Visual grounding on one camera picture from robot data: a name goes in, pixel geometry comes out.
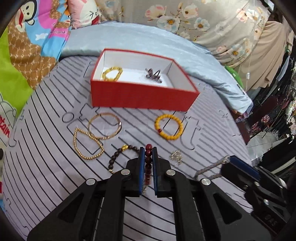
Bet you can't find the silver metal wristwatch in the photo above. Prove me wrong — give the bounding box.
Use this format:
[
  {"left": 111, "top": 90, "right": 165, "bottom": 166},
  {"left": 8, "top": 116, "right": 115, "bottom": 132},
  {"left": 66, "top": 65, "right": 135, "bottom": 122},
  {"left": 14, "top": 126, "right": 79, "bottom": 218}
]
[{"left": 194, "top": 156, "right": 230, "bottom": 180}]

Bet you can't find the dark brown bead bracelet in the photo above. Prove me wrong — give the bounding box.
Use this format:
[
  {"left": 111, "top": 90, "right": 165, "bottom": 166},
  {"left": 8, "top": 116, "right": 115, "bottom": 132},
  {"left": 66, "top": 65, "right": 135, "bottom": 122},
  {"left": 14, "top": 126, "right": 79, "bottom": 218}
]
[{"left": 107, "top": 144, "right": 141, "bottom": 175}]

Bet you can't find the dark red bead bracelet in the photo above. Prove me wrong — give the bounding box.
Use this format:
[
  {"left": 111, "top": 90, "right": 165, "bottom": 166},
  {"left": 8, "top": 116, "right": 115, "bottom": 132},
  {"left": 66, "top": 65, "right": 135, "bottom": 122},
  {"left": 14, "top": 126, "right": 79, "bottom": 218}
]
[{"left": 143, "top": 143, "right": 154, "bottom": 186}]

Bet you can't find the gold small bead bracelet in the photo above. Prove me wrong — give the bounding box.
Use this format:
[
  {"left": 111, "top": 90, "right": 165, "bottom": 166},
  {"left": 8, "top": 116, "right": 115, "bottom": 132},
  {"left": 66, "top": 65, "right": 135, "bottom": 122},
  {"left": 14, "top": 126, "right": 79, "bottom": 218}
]
[{"left": 73, "top": 127, "right": 105, "bottom": 160}]

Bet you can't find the rose gold bangle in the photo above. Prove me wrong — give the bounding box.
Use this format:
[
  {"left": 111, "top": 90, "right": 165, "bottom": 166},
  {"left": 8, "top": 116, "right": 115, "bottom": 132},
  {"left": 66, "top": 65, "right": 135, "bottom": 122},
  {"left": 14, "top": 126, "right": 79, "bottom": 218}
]
[{"left": 87, "top": 113, "right": 122, "bottom": 140}]

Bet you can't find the yellow round bead bracelet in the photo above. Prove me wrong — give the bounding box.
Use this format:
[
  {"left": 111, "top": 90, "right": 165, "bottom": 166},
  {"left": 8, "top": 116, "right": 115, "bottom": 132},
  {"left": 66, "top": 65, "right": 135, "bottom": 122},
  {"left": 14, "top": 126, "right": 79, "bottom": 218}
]
[{"left": 154, "top": 113, "right": 184, "bottom": 141}]

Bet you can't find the yellow amber chunky bracelet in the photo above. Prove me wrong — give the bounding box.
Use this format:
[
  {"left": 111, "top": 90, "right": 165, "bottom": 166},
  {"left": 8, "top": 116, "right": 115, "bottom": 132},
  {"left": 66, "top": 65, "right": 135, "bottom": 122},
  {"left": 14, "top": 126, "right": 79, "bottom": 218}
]
[{"left": 101, "top": 66, "right": 124, "bottom": 82}]

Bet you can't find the grey striped bed sheet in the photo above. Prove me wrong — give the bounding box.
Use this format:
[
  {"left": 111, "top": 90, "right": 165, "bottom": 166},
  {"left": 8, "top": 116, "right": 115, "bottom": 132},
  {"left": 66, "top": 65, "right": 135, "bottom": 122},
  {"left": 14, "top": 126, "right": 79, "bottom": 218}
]
[{"left": 3, "top": 56, "right": 250, "bottom": 238}]

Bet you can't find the green plastic object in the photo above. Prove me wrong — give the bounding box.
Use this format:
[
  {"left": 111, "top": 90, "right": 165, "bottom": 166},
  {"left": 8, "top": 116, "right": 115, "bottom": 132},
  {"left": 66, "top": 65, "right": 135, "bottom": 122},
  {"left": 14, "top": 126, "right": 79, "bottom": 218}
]
[{"left": 224, "top": 65, "right": 244, "bottom": 88}]

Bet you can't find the beige hanging cloth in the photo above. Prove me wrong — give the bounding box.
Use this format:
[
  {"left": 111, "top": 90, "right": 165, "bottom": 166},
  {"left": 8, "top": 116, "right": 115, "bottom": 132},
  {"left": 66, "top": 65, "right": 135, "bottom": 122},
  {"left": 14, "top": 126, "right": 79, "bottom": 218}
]
[{"left": 236, "top": 21, "right": 293, "bottom": 91}]

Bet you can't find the red cardboard box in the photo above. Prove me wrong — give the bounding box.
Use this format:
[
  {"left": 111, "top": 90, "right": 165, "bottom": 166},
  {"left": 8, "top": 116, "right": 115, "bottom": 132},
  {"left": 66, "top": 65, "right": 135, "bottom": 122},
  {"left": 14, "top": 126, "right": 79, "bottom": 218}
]
[{"left": 90, "top": 49, "right": 200, "bottom": 111}]

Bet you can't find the grey floral blanket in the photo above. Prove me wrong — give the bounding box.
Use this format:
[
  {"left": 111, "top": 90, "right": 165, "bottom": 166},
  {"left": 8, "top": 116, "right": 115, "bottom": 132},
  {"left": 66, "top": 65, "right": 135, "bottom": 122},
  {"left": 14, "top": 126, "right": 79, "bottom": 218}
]
[{"left": 96, "top": 0, "right": 270, "bottom": 67}]

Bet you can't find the light blue quilt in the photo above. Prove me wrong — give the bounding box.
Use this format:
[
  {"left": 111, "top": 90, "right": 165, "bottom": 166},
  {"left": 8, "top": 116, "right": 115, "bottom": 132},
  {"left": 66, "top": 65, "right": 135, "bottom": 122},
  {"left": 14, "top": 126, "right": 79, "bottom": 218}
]
[{"left": 61, "top": 22, "right": 253, "bottom": 113}]

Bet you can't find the colourful monkey cartoon blanket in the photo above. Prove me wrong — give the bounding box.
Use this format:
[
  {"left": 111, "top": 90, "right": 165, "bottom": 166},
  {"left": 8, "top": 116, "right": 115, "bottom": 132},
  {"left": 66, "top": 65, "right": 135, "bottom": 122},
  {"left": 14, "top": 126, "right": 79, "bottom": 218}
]
[{"left": 1, "top": 1, "right": 70, "bottom": 156}]

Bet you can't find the pink cartoon pillow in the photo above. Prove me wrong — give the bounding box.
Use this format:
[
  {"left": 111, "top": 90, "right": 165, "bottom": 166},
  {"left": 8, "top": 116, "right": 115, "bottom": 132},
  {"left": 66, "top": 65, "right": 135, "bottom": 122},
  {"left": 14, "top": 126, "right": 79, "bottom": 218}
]
[{"left": 68, "top": 0, "right": 101, "bottom": 29}]

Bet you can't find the white cable with switch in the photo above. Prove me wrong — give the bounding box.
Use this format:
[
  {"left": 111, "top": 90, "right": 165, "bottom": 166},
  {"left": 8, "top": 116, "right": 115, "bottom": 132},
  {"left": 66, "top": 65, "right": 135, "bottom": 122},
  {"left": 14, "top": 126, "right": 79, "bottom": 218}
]
[{"left": 245, "top": 0, "right": 258, "bottom": 93}]

